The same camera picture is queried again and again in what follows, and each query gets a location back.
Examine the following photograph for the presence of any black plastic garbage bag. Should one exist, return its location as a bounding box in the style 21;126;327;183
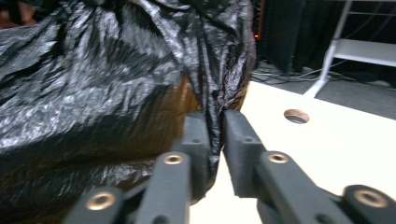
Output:
0;0;258;224

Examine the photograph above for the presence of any dark equipment rack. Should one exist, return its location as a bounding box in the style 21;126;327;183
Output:
253;0;316;76

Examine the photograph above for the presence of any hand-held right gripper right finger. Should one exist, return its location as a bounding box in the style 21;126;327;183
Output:
221;109;268;199

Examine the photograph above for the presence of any tangle of pale floor cables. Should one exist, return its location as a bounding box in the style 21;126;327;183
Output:
251;60;349;87

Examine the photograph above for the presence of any white metal table frame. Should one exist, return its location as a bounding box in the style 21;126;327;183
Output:
303;0;396;99

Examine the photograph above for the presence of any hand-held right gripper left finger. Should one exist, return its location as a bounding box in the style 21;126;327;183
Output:
172;111;213;201

